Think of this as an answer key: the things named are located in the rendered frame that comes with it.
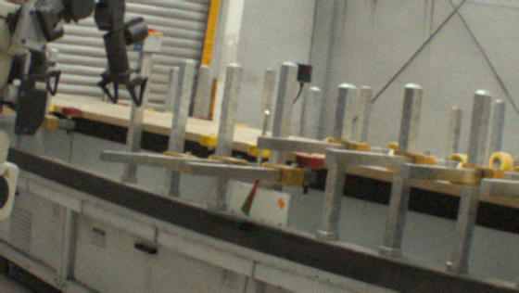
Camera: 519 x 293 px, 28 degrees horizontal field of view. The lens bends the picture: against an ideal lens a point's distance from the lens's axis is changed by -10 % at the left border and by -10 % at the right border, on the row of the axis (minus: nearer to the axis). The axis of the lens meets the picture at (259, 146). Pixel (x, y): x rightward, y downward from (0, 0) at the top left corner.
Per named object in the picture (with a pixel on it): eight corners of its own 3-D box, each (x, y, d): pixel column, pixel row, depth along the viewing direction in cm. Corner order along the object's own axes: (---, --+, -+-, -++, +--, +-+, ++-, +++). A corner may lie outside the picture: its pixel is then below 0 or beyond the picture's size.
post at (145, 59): (126, 184, 374) (144, 51, 372) (120, 181, 378) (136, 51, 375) (137, 184, 377) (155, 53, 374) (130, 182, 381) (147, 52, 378)
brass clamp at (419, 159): (420, 175, 269) (423, 155, 269) (383, 168, 280) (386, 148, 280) (435, 176, 273) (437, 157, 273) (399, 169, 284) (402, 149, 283)
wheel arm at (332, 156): (333, 163, 255) (335, 147, 254) (322, 161, 257) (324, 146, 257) (465, 173, 286) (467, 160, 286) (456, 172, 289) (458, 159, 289)
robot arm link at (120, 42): (97, 32, 280) (109, 34, 276) (117, 24, 284) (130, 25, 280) (102, 57, 282) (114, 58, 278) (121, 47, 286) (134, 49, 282)
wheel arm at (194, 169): (190, 178, 292) (192, 161, 292) (183, 176, 295) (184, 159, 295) (315, 185, 320) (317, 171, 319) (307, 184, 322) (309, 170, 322)
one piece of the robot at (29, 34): (18, 44, 255) (31, 2, 256) (9, 44, 259) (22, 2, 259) (47, 53, 262) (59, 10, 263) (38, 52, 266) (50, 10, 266)
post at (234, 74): (213, 223, 335) (234, 63, 333) (206, 221, 338) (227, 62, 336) (222, 223, 338) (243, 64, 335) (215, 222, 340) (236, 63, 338)
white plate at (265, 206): (283, 230, 309) (288, 194, 308) (226, 213, 329) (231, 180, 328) (284, 230, 309) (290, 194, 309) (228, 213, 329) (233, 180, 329)
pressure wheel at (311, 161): (303, 196, 314) (309, 154, 314) (284, 191, 320) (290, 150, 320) (324, 197, 319) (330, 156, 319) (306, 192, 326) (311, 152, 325)
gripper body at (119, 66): (117, 70, 290) (112, 45, 287) (142, 72, 283) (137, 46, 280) (100, 80, 285) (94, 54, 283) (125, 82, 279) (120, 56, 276)
